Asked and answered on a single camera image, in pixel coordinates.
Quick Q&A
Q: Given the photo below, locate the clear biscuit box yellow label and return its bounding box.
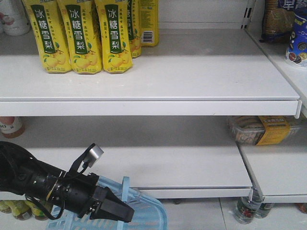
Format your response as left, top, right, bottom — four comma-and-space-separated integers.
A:
227, 115, 307, 145

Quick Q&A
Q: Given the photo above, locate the orange C100 drink bottle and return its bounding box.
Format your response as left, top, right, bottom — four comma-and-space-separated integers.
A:
0, 116, 25, 138

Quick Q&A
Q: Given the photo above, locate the yellow pear drink bottle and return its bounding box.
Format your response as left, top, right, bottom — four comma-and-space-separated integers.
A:
95, 0, 133, 74
23, 0, 72, 74
57, 0, 103, 75

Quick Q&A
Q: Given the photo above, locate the white shelf board upper right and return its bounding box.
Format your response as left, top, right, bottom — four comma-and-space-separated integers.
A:
0, 116, 254, 199

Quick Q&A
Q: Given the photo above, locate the light blue plastic basket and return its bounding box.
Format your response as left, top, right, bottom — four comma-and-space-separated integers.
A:
46, 176, 168, 230

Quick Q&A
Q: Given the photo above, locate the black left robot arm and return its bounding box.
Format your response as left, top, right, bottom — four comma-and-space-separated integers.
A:
0, 141, 134, 222

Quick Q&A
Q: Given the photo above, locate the brown biscuit packet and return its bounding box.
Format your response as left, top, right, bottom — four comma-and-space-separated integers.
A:
261, 0, 295, 43

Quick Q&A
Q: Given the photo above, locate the white peach drink bottle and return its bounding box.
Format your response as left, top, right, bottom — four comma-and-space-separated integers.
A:
0, 0, 30, 36

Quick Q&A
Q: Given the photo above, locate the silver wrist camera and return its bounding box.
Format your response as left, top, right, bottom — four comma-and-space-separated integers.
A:
83, 143, 104, 168

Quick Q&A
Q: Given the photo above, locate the blue biscuit cup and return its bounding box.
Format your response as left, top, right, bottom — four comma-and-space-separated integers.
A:
285, 0, 307, 69

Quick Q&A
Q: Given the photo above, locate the clear water bottle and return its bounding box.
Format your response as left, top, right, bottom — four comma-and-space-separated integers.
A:
235, 188, 263, 225
255, 203, 275, 219

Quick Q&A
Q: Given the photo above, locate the white shelf board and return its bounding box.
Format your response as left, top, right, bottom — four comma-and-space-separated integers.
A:
0, 29, 302, 116
0, 116, 254, 199

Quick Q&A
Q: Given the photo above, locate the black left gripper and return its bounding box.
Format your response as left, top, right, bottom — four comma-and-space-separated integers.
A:
47, 174, 134, 222

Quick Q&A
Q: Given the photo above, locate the white shelf board top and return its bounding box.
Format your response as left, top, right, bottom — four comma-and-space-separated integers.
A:
0, 29, 302, 116

